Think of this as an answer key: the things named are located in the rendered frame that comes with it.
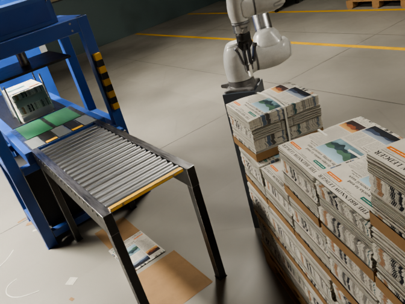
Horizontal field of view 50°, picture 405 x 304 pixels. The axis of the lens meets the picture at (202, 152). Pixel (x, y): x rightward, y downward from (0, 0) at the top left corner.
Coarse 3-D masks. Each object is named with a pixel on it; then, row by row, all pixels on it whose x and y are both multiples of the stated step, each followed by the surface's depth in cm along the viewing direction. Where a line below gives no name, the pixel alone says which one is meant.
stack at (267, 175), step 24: (264, 168) 203; (264, 192) 214; (264, 216) 231; (288, 216) 189; (264, 240) 254; (288, 240) 200; (312, 240) 170; (288, 264) 219; (312, 264) 177; (336, 264) 154; (288, 288) 240; (336, 288) 161; (360, 288) 140
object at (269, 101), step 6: (258, 96) 222; (264, 96) 220; (270, 96) 218; (270, 102) 211; (282, 102) 207; (282, 108) 201; (288, 108) 202; (282, 114) 202; (288, 114) 203; (282, 120) 204; (288, 120) 205; (282, 126) 205; (282, 132) 207; (288, 138) 209; (294, 138) 210
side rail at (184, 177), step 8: (96, 120) 333; (104, 128) 315; (112, 128) 308; (120, 136) 293; (128, 136) 287; (136, 144) 274; (144, 144) 269; (152, 152) 256; (160, 152) 253; (168, 160) 242; (176, 160) 239; (184, 160) 236; (184, 168) 228; (192, 168) 229; (176, 176) 243; (184, 176) 233; (192, 176) 230; (192, 184) 232
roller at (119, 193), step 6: (162, 168) 235; (168, 168) 236; (150, 174) 232; (156, 174) 233; (138, 180) 229; (144, 180) 230; (126, 186) 227; (132, 186) 226; (120, 192) 224; (126, 192) 225; (108, 198) 221; (114, 198) 221; (102, 204) 219
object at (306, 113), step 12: (288, 84) 224; (276, 96) 215; (288, 96) 211; (300, 96) 208; (312, 96) 204; (300, 108) 204; (312, 108) 206; (300, 120) 207; (312, 120) 210; (300, 132) 210
